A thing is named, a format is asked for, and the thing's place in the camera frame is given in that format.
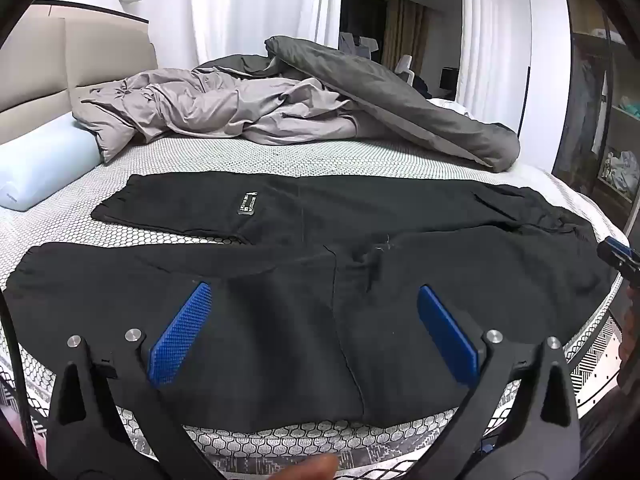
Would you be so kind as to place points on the person's left hand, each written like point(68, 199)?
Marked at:
point(320, 469)

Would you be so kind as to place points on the black pants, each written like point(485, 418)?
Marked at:
point(280, 310)

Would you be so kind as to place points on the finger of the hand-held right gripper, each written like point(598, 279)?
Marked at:
point(620, 255)

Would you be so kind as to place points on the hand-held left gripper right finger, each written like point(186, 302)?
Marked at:
point(447, 332)

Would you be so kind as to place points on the grey duvet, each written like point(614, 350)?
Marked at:
point(225, 105)

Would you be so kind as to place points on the white chair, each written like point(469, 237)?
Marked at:
point(405, 67)

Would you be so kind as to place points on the open wardrobe shelves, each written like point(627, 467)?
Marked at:
point(600, 110)

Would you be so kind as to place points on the beige padded headboard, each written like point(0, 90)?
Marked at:
point(75, 55)

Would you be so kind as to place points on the black table lamp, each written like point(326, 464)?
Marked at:
point(448, 79)

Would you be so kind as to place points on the brown curtain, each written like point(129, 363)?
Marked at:
point(405, 30)

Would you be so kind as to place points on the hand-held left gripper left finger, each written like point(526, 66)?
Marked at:
point(180, 332)

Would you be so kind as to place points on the light blue pillow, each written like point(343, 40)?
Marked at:
point(45, 160)

